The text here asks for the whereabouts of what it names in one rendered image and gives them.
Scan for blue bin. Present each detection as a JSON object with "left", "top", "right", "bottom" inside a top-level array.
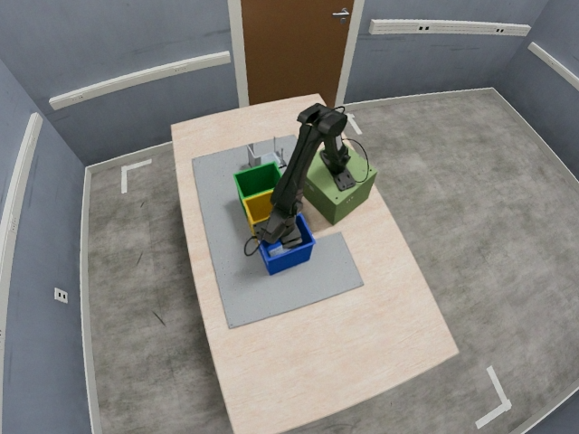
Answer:
[{"left": 260, "top": 214, "right": 316, "bottom": 276}]

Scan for yellow open-top bin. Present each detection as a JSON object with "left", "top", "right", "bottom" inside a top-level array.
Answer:
[{"left": 243, "top": 190, "right": 273, "bottom": 225}]

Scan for green bin with label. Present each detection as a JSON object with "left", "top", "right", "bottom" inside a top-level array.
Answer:
[{"left": 233, "top": 162, "right": 282, "bottom": 204}]

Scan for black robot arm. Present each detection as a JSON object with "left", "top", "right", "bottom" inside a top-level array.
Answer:
[{"left": 263, "top": 102, "right": 356, "bottom": 244}]

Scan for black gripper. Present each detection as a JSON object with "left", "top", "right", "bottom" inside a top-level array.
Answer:
[{"left": 279, "top": 220, "right": 302, "bottom": 249}]

